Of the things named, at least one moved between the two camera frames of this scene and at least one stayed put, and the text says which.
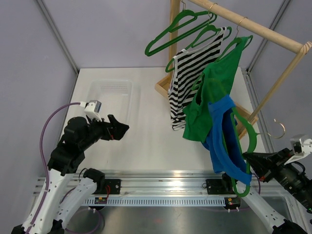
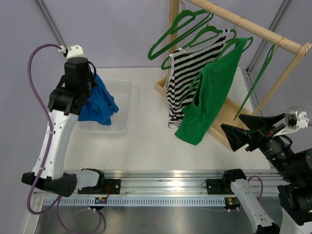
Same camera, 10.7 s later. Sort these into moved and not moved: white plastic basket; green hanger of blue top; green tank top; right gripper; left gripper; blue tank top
Moved: green hanger of blue top; right gripper; blue tank top; left gripper
Not moved: white plastic basket; green tank top
